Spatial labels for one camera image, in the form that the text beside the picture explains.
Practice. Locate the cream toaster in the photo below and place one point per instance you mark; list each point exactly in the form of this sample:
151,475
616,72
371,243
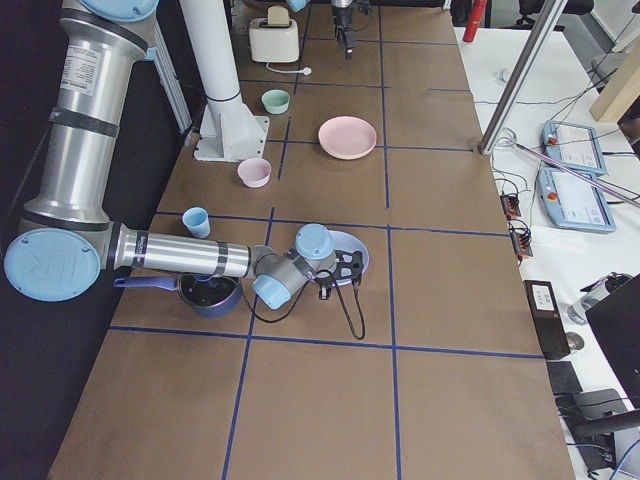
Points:
275,37

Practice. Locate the orange black connector lower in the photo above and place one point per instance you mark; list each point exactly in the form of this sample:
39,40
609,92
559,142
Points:
520,235

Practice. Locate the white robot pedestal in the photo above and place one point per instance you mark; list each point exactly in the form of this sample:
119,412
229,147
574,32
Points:
229,131

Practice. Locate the green bowl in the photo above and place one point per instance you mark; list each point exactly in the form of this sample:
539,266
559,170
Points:
275,101

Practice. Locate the pink bowl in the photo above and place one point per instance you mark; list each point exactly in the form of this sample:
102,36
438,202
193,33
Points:
254,172

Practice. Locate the red cylinder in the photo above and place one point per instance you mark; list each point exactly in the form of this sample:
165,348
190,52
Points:
476,15

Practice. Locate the lower teach pendant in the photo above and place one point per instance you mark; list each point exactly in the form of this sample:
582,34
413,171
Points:
571,203

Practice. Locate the upper teach pendant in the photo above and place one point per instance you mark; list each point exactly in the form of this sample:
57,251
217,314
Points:
573,145

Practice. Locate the black box with label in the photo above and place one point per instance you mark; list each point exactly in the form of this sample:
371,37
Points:
546,318

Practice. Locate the orange black connector upper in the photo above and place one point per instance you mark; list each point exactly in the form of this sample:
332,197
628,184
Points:
510,204

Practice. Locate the orange black connector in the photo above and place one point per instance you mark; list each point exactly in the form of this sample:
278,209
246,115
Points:
520,235
510,204

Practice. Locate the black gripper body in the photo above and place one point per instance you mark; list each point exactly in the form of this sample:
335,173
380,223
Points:
325,291

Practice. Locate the light blue cup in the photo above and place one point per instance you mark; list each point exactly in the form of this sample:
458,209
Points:
196,221

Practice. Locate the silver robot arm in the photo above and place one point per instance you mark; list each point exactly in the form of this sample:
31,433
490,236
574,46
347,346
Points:
66,239

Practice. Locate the aluminium frame post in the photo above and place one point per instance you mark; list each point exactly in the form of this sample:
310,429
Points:
549,16

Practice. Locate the pink plate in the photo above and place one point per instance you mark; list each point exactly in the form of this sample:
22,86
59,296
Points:
347,137

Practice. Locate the dark blue saucepan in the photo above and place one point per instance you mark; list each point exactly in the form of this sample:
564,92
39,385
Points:
207,296

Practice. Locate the wooden board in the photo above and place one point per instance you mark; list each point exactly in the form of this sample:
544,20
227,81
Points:
621,90

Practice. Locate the light blue plate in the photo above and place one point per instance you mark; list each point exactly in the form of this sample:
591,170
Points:
347,242

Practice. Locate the teach pendant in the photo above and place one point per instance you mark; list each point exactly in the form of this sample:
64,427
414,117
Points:
571,203
573,145

